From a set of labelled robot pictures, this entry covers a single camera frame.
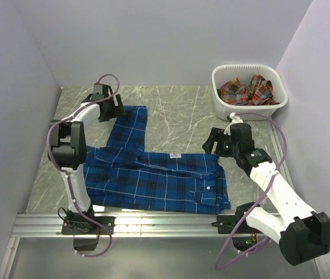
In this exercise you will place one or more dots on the blue plaid long sleeve shirt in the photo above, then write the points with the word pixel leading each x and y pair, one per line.
pixel 123 175

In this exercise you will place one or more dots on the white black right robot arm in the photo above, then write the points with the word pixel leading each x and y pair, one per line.
pixel 301 233

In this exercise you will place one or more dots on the white plastic laundry basket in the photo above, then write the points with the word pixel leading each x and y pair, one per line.
pixel 224 73

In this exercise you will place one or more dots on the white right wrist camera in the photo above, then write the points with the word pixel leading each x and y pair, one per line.
pixel 233 119

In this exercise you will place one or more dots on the red plaid shirt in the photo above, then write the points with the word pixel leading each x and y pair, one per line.
pixel 257 93

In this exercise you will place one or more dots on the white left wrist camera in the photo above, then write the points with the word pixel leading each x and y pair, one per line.
pixel 100 92

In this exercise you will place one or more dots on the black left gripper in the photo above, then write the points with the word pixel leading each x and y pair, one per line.
pixel 118 110

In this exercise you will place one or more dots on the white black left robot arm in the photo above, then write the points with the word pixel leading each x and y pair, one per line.
pixel 67 149

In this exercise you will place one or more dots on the aluminium mounting rail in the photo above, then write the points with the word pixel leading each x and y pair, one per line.
pixel 126 225

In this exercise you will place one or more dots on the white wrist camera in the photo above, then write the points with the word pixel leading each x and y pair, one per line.
pixel 233 119
pixel 100 92

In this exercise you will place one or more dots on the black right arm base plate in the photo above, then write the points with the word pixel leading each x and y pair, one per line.
pixel 226 223

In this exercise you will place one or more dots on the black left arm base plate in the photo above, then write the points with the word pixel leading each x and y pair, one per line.
pixel 77 225

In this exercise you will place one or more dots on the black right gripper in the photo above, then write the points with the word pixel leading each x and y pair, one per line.
pixel 216 135

